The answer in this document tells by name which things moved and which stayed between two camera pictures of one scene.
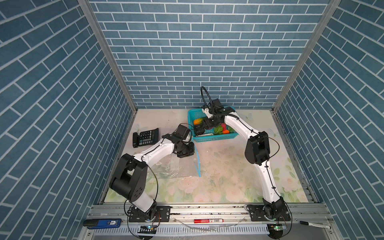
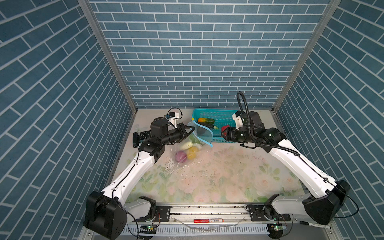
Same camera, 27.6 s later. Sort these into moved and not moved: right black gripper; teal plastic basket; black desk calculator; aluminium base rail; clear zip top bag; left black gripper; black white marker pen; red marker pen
Moved: teal plastic basket; clear zip top bag; right black gripper; left black gripper
Not moved: black white marker pen; black desk calculator; aluminium base rail; red marker pen
